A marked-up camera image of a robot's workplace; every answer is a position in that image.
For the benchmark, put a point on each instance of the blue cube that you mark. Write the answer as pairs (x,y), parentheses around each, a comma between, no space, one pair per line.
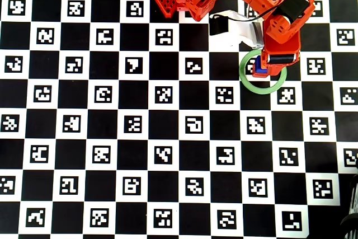
(260,64)

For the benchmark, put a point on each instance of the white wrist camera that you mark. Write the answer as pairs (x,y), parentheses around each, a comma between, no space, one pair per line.
(240,30)

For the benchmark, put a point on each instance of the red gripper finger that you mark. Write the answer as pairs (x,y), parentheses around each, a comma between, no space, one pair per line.
(277,70)

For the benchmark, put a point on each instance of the red gripper body black motor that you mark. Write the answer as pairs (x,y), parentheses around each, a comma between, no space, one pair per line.
(281,59)

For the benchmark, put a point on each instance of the red cube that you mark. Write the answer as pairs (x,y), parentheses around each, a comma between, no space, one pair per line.
(260,74)

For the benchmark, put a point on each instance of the black white marker board mat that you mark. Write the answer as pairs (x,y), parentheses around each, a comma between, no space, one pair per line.
(84,194)

